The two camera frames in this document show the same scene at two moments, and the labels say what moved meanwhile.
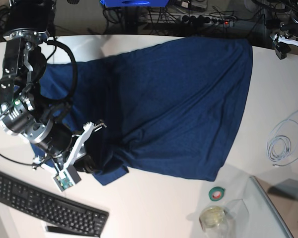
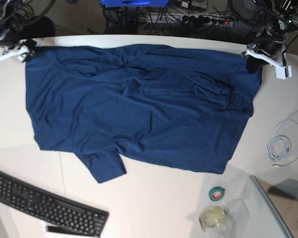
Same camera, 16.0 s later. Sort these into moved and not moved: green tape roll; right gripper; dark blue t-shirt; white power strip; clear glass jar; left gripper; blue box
Moved: left gripper; right gripper; dark blue t-shirt
Not moved: white power strip; clear glass jar; blue box; green tape roll
